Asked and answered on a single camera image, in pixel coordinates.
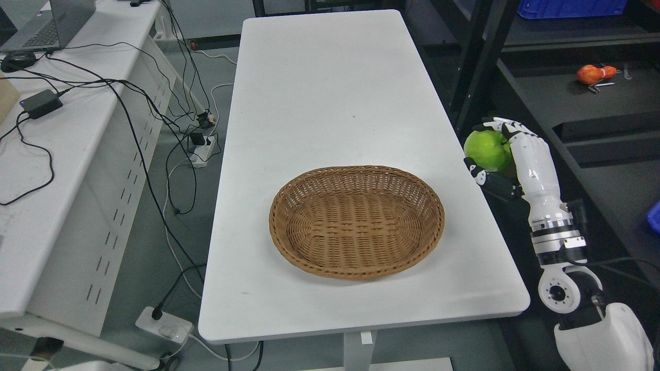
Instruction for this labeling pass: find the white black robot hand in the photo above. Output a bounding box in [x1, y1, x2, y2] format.
[464, 117, 573, 230]

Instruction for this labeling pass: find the green apple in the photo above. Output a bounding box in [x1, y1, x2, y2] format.
[464, 130, 513, 172]

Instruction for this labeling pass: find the orange toy on shelf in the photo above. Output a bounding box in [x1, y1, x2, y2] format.
[576, 65, 618, 86]

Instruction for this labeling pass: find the blue plastic tray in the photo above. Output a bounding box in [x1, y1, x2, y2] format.
[646, 200, 660, 234]

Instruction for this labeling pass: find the brown wicker basket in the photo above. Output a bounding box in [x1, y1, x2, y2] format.
[269, 166, 445, 280]

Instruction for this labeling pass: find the white standing desk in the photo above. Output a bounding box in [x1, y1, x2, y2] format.
[197, 10, 530, 370]

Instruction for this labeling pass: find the white far power strip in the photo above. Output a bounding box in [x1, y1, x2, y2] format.
[188, 133, 217, 168]

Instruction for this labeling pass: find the white floor power strip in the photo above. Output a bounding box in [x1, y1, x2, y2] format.
[135, 306, 194, 344]

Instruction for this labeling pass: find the white side desk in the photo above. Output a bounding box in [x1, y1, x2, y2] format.
[2, 1, 180, 369]

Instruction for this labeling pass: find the black power adapter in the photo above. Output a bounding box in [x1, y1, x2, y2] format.
[19, 90, 63, 120]

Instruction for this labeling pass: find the grey laptop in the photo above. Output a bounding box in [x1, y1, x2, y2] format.
[2, 1, 96, 53]

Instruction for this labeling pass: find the wooden box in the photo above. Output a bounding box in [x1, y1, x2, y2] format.
[0, 72, 21, 124]

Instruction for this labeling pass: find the black computer mouse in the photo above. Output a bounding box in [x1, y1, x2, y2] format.
[1, 52, 37, 73]

